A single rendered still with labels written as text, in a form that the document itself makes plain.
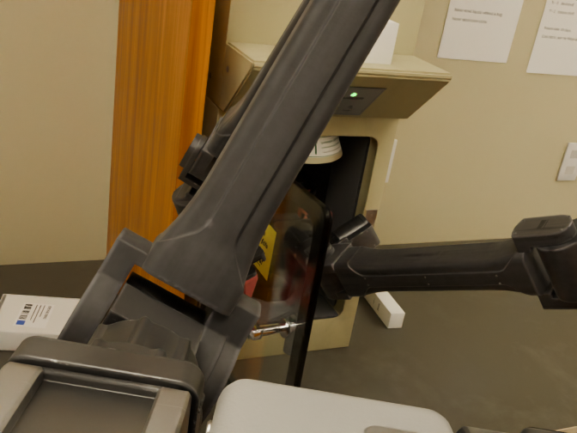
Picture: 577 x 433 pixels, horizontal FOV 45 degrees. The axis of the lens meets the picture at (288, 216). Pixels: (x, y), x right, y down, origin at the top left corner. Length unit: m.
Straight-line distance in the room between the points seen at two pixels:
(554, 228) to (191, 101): 0.48
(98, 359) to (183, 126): 0.66
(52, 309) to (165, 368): 1.02
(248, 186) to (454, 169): 1.49
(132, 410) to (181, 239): 0.14
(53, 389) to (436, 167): 1.60
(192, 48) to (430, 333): 0.83
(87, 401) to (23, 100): 1.18
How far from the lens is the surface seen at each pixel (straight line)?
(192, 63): 0.94
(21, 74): 1.45
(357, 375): 1.32
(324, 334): 1.35
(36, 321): 1.31
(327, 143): 1.19
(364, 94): 1.06
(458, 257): 0.93
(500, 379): 1.44
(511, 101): 1.93
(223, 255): 0.43
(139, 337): 0.38
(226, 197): 0.42
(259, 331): 0.90
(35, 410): 0.31
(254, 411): 0.28
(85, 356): 0.33
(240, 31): 1.04
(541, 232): 0.85
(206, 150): 0.76
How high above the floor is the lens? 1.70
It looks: 24 degrees down
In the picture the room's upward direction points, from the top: 9 degrees clockwise
